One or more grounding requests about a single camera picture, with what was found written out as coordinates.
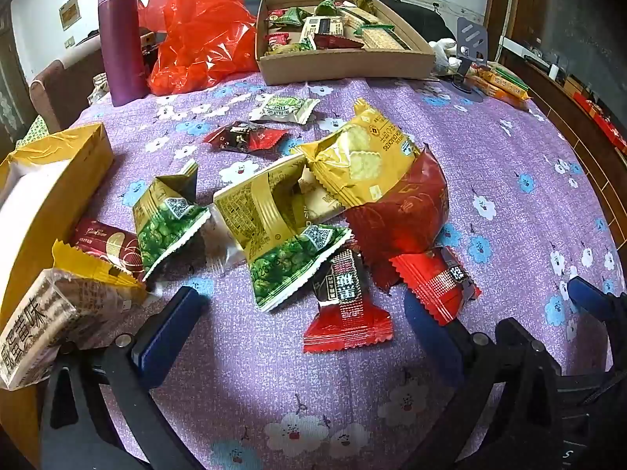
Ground grey phone stand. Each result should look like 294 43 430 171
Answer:
448 16 491 93

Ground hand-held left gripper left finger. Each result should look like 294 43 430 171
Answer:
42 285 211 470

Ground red black silver packet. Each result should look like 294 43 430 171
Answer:
303 247 395 353

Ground white plastic device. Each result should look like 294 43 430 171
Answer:
500 36 544 67

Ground yellow cracker packet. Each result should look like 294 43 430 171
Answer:
291 99 422 209

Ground purple floral tablecloth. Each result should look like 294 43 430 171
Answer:
63 71 625 470

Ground purple thermos bottle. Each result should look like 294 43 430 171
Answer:
97 0 149 107

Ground white snack wrapper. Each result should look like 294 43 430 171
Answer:
201 206 246 275

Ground large red snack packet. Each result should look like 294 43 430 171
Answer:
345 144 450 287

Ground white green snack packet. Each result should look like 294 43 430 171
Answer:
248 95 321 125

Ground yellow box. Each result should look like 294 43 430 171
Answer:
0 122 114 468

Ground gold green pea packet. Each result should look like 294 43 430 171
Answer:
214 154 351 313
132 159 211 275

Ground brown cardboard box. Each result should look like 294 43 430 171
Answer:
256 0 437 85

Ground row of red packets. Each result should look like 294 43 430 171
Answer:
573 93 627 152

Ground beige snack packet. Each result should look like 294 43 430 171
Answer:
299 171 346 228

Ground yellow wall sign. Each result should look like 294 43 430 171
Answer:
59 0 80 30

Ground beige patterned bag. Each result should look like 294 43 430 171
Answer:
88 72 112 106

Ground brown sofa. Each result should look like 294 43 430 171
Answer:
29 34 106 130

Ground pile of assorted snack packets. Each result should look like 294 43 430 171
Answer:
265 0 412 56

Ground dark red candy packet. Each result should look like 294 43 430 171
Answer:
202 120 290 152

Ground white crumpled tissue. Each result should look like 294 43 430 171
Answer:
430 36 464 72

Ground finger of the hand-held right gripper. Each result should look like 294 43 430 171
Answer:
567 275 627 383

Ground stack of orange packets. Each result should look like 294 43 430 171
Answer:
463 61 532 111

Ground red packet with black end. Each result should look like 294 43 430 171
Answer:
389 246 483 327

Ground brown jar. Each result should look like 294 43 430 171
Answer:
140 29 160 74

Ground yellow beige pastry packet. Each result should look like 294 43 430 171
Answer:
0 240 155 391

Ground dark red chocolate packet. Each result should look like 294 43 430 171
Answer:
69 216 148 282

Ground red plastic bag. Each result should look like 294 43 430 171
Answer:
138 0 260 96

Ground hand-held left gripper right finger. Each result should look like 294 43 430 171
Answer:
404 291 589 470

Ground green patterned cloth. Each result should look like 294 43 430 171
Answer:
17 115 50 150

